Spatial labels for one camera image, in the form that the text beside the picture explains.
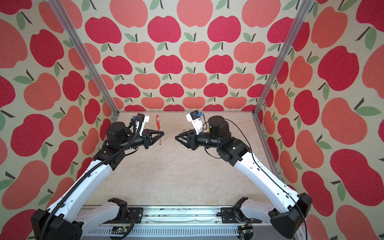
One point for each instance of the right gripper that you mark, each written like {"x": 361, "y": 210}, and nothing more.
{"x": 190, "y": 139}

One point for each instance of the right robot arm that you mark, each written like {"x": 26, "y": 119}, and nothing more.
{"x": 287, "y": 209}

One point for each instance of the aluminium corner post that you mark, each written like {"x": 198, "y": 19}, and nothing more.
{"x": 285, "y": 49}
{"x": 71, "y": 31}

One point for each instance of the white slotted cable duct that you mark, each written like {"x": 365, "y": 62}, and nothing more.
{"x": 165, "y": 231}

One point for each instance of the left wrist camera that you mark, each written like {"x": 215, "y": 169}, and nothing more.
{"x": 138, "y": 122}

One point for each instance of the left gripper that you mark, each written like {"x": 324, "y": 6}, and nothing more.
{"x": 147, "y": 137}

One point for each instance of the red clear pen cap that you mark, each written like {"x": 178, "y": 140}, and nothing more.
{"x": 158, "y": 121}

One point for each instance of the aluminium front rail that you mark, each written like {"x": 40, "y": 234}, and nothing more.
{"x": 200, "y": 215}

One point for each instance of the left aluminium corner post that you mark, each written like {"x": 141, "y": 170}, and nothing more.
{"x": 71, "y": 31}

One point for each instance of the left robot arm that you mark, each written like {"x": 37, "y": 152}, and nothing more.
{"x": 60, "y": 221}

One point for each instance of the red pen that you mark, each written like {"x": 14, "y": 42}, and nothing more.
{"x": 160, "y": 141}

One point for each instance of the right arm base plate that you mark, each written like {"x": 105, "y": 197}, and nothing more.
{"x": 233, "y": 215}

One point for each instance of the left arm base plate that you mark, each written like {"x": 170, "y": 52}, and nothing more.
{"x": 132, "y": 214}

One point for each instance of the right aluminium corner post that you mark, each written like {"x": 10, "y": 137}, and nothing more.
{"x": 285, "y": 49}

